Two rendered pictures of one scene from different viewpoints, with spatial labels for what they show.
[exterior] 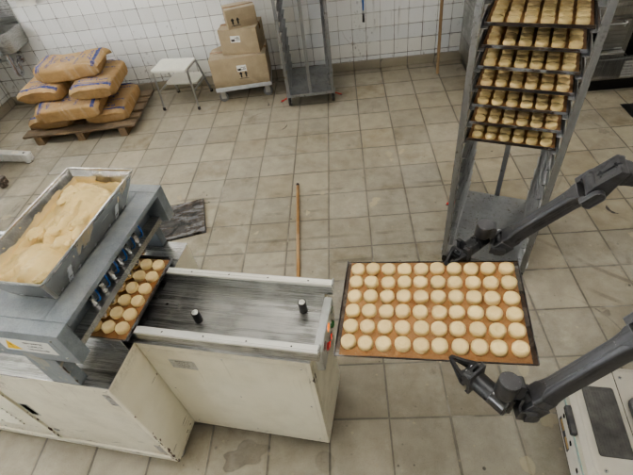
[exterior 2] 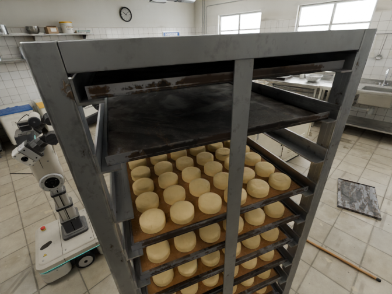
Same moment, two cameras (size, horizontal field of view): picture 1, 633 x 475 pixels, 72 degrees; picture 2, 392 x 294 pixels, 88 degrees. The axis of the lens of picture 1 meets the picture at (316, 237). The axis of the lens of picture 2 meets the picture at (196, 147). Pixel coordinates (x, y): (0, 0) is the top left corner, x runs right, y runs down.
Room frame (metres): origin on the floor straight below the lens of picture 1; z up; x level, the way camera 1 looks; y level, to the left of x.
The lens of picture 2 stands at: (2.34, -1.55, 1.82)
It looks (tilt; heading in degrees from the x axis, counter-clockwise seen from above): 28 degrees down; 130
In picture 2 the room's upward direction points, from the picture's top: 2 degrees counter-clockwise
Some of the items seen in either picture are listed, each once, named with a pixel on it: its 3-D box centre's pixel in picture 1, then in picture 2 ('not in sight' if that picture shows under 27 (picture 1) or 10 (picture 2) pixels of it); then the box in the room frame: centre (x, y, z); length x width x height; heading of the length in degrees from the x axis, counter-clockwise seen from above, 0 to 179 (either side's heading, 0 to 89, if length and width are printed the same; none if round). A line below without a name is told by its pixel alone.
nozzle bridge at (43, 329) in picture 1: (98, 276); not in sight; (1.18, 0.86, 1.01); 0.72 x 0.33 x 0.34; 163
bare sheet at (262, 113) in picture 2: not in sight; (181, 94); (1.94, -1.13, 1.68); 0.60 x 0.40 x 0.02; 150
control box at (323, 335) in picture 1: (324, 333); not in sight; (0.92, 0.03, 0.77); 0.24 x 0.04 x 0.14; 163
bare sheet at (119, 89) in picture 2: not in sight; (179, 59); (1.94, -1.13, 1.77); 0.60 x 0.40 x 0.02; 150
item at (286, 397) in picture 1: (253, 364); not in sight; (1.03, 0.37, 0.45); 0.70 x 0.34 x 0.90; 73
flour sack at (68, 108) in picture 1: (73, 104); not in sight; (4.39, 2.25, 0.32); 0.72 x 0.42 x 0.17; 87
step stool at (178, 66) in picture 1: (182, 81); not in sight; (4.74, 1.19, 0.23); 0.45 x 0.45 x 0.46; 74
